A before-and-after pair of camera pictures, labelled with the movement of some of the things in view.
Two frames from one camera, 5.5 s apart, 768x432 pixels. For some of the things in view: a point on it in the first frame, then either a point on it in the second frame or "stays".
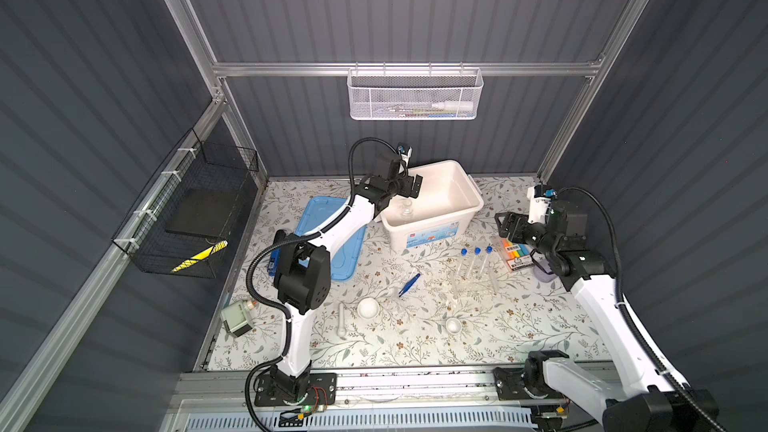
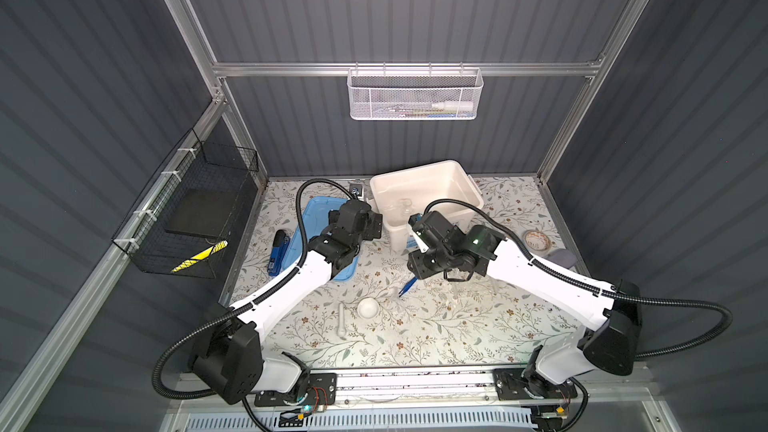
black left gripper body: [401, 187] -> [372, 230]
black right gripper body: [522, 232] -> [424, 262]
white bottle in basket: [454, 106] stays
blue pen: [409, 284] stays
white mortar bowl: [368, 308] stays
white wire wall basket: [409, 94] stays
